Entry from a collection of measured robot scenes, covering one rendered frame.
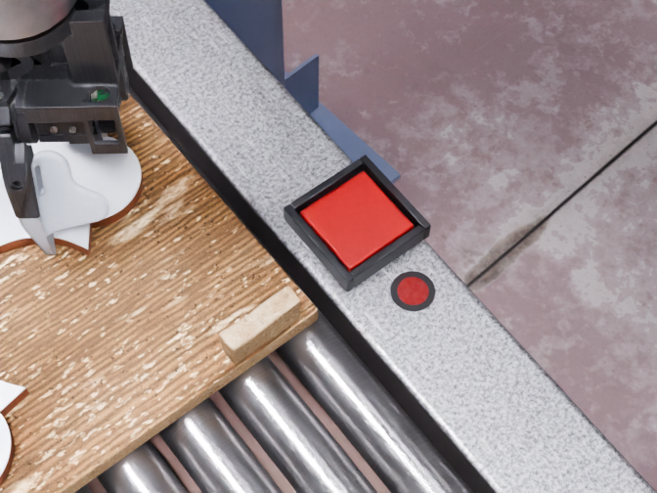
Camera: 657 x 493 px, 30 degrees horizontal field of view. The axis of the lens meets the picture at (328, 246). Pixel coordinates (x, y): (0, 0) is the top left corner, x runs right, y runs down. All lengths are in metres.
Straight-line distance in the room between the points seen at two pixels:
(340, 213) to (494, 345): 0.14
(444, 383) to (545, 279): 1.10
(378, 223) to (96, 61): 0.25
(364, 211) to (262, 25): 0.75
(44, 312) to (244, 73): 0.25
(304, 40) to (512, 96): 0.37
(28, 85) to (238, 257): 0.19
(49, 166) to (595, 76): 1.47
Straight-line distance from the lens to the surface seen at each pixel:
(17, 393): 0.82
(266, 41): 1.64
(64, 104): 0.76
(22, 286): 0.87
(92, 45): 0.74
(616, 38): 2.23
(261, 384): 0.83
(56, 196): 0.83
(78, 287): 0.86
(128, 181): 0.88
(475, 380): 0.85
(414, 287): 0.87
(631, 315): 1.94
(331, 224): 0.88
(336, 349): 0.85
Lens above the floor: 1.69
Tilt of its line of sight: 61 degrees down
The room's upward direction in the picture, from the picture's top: 1 degrees clockwise
